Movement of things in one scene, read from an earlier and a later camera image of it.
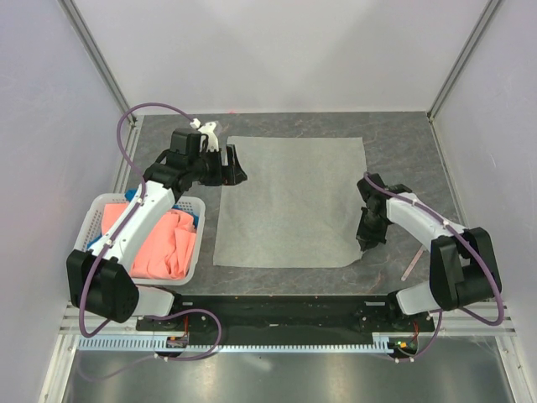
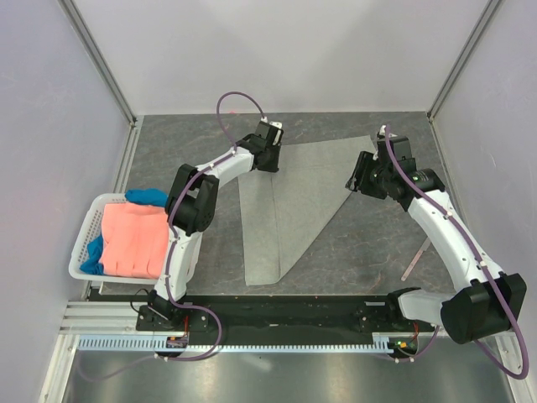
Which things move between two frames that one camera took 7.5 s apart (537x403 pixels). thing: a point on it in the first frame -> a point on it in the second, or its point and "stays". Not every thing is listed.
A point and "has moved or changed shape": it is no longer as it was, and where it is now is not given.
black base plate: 289,315 stays
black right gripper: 367,239 -> 358,179
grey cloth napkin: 298,206 has moved or changed shape
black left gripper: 232,175 -> 274,166
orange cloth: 167,250 stays
